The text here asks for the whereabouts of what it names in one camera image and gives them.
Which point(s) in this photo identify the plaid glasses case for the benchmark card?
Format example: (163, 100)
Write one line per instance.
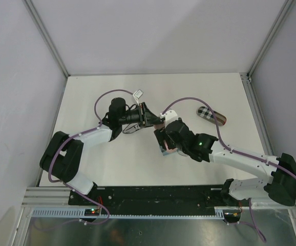
(205, 113)

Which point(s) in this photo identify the grey slotted cable duct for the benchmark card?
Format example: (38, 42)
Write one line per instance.
(79, 213)

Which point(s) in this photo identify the aluminium frame post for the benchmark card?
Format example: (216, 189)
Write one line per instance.
(43, 31)
(271, 35)

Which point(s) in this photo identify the right controller board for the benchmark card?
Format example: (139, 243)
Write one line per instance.
(231, 216)

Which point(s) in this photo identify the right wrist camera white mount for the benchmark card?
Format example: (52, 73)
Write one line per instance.
(168, 117)

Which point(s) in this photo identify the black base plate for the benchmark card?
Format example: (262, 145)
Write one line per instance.
(164, 200)

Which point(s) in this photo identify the left controller board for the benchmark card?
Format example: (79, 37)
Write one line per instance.
(92, 212)

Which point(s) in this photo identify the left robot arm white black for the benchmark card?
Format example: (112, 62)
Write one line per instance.
(64, 155)

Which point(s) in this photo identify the thin wire frame glasses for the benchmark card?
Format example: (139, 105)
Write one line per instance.
(181, 153)

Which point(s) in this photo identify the black frame glasses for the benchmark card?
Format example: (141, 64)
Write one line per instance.
(131, 128)

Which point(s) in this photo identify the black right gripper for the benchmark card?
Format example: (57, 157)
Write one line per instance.
(161, 135)

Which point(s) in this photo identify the pink glasses case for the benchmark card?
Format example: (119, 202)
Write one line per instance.
(161, 126)

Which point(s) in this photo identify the left aluminium frame post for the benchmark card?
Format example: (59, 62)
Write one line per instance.
(43, 31)

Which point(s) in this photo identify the right aluminium frame post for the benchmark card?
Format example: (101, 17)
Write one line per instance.
(271, 35)

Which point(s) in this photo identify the blue cleaning cloth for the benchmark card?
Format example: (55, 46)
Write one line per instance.
(165, 151)

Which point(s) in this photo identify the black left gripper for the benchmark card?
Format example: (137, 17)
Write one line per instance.
(146, 117)

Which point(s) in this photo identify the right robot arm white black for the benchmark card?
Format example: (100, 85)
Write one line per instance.
(274, 177)

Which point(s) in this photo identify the controller board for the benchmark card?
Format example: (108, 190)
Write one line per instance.
(92, 212)
(231, 216)

